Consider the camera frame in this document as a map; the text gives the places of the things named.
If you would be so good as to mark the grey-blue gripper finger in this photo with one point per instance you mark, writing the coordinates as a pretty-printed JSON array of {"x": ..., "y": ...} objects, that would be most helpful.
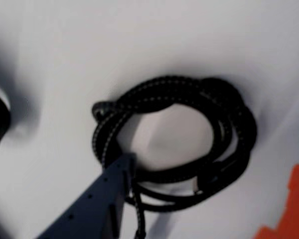
[{"x": 94, "y": 209}]

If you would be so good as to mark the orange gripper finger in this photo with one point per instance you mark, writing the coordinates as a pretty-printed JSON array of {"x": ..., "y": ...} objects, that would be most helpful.
[{"x": 296, "y": 211}]

